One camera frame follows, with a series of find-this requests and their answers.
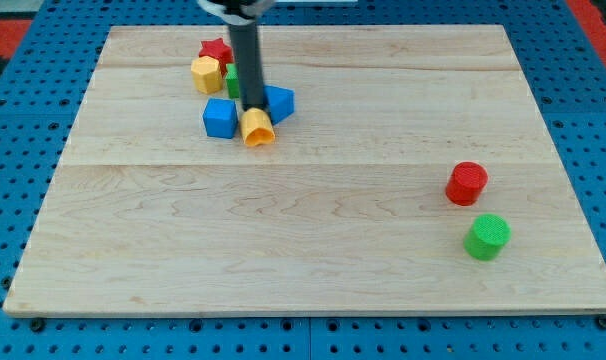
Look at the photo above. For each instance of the wooden board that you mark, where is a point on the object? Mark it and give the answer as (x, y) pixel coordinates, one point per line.
(345, 214)

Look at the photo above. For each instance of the yellow hexagon block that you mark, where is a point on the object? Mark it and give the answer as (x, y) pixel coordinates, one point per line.
(207, 76)

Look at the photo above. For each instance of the red cylinder block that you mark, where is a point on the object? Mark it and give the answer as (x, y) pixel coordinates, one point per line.
(466, 183)

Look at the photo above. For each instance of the green cylinder block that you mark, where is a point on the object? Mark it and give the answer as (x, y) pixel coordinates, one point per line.
(487, 236)

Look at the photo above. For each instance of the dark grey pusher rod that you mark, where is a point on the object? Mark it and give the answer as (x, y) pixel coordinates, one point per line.
(245, 43)

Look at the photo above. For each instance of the blue triangle block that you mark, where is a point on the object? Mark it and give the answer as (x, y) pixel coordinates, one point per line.
(281, 103)

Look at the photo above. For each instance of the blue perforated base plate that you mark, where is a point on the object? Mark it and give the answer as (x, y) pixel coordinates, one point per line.
(40, 92)

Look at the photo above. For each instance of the red star block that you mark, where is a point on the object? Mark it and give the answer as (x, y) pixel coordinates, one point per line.
(218, 50)

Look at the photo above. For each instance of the yellow heart block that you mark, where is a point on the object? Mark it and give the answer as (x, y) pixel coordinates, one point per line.
(256, 128)

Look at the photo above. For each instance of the blue cube block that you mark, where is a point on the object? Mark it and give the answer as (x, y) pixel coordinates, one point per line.
(220, 118)

